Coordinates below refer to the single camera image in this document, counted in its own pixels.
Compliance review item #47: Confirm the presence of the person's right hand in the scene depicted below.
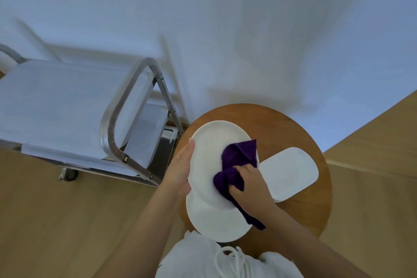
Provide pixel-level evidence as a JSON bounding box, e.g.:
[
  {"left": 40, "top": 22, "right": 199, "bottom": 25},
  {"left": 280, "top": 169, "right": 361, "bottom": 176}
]
[{"left": 228, "top": 163, "right": 278, "bottom": 220}]

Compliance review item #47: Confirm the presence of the person's left hand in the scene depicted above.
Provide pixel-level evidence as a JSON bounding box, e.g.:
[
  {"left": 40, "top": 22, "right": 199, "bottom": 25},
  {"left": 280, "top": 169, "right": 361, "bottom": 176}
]
[{"left": 162, "top": 138, "right": 195, "bottom": 205}]

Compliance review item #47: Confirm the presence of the white round dinner plate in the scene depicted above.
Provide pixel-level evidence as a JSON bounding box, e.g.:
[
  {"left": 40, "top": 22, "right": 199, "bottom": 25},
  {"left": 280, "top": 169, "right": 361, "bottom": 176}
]
[
  {"left": 188, "top": 120, "right": 260, "bottom": 210},
  {"left": 186, "top": 189, "right": 253, "bottom": 243}
]

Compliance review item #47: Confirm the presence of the stack of white rectangular plates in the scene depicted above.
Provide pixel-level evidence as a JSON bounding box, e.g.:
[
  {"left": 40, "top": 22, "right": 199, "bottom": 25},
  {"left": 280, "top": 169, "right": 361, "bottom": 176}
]
[{"left": 259, "top": 147, "right": 319, "bottom": 203}]

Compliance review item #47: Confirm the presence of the purple cleaning cloth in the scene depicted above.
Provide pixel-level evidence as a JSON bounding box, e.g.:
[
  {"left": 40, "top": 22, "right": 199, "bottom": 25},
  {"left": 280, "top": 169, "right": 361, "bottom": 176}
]
[{"left": 213, "top": 139, "right": 266, "bottom": 231}]

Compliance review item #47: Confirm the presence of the steel three-tier cart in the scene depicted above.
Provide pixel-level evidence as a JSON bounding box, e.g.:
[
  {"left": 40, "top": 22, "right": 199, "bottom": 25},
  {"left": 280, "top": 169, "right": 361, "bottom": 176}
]
[{"left": 0, "top": 43, "right": 184, "bottom": 187}]

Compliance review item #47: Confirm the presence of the person's left forearm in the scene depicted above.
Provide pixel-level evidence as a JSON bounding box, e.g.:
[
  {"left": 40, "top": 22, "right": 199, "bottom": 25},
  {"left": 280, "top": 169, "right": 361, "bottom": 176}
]
[{"left": 93, "top": 189, "right": 186, "bottom": 278}]

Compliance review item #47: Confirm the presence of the person's right forearm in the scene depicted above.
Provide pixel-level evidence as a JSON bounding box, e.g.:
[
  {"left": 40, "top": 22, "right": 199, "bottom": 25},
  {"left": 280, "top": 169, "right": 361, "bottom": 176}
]
[{"left": 260, "top": 208, "right": 372, "bottom": 278}]

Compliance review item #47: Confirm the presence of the person's white garment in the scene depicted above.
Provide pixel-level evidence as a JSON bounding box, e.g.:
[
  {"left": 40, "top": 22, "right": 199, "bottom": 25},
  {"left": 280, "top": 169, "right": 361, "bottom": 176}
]
[{"left": 156, "top": 230, "right": 305, "bottom": 278}]

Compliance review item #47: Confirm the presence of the round wooden side table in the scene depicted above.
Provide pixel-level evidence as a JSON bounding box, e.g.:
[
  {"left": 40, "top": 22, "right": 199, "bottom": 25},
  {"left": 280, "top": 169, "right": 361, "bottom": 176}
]
[{"left": 174, "top": 103, "right": 333, "bottom": 259}]

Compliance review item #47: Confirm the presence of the white drawstring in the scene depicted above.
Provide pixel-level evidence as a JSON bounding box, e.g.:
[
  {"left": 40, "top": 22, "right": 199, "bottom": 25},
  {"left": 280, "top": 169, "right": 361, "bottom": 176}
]
[{"left": 214, "top": 246, "right": 252, "bottom": 278}]

